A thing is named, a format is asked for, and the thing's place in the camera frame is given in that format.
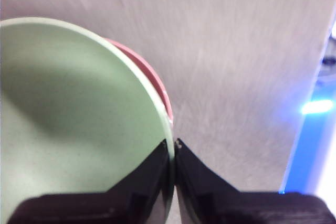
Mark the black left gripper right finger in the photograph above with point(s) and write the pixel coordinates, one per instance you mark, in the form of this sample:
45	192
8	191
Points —
223	203

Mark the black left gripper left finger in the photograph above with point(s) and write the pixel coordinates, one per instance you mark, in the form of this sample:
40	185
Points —
105	205

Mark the red ribbed bowl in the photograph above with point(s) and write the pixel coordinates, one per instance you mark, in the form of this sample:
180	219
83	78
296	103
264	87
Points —
155	79

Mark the green ribbed bowl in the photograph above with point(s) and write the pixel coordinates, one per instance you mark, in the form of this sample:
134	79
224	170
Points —
65	103

